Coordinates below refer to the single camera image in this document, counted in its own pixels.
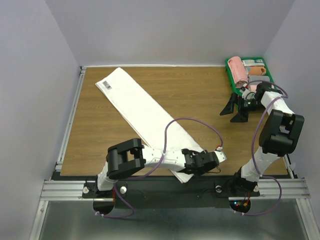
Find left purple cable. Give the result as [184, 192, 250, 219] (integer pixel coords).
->
[93, 117, 224, 219]

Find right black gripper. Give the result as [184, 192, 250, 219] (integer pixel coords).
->
[219, 92, 266, 123]

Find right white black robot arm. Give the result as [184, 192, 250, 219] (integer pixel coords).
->
[220, 80, 305, 195]

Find aluminium frame rail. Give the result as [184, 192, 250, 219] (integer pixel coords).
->
[29, 66, 113, 240]

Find grey rolled towel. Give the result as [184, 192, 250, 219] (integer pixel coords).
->
[248, 75, 271, 82]

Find orange rolled towel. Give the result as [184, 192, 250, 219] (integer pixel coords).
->
[246, 66, 267, 76]

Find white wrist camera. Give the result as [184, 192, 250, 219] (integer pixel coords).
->
[214, 146, 227, 164]
[240, 86, 256, 100]

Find white blue patterned towel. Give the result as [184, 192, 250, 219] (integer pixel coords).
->
[242, 58, 265, 67]

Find green plastic basket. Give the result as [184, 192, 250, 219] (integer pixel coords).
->
[225, 58, 273, 110]

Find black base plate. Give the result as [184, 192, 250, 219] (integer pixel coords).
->
[51, 174, 261, 211]

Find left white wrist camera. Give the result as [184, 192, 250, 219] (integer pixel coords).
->
[214, 146, 227, 164]

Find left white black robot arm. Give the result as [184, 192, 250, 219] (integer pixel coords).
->
[94, 138, 227, 197]

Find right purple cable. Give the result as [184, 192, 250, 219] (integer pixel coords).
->
[233, 80, 289, 217]

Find short pink rolled towel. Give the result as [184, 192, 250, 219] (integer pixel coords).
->
[249, 85, 257, 93]

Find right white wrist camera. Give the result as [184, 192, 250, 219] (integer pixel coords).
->
[240, 86, 256, 100]

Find long pink rolled towel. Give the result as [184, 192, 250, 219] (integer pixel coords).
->
[227, 56, 248, 88]

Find purple cable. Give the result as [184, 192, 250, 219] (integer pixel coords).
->
[93, 117, 224, 219]
[233, 80, 289, 217]

